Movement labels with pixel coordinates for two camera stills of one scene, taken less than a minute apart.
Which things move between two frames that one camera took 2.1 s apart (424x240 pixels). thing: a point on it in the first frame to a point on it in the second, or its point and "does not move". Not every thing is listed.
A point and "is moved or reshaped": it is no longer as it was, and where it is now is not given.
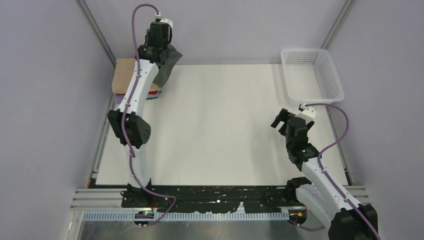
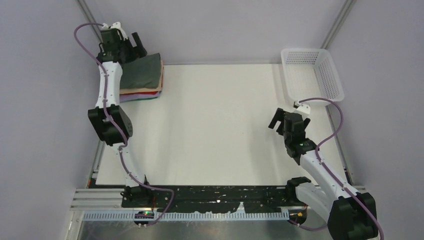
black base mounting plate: (212, 199) does not move
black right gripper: (289, 122) does not move
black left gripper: (167, 52) to (129, 48)
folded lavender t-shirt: (118, 98) does not move
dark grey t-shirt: (165, 70) is moved or reshaped
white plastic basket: (309, 75) does not move
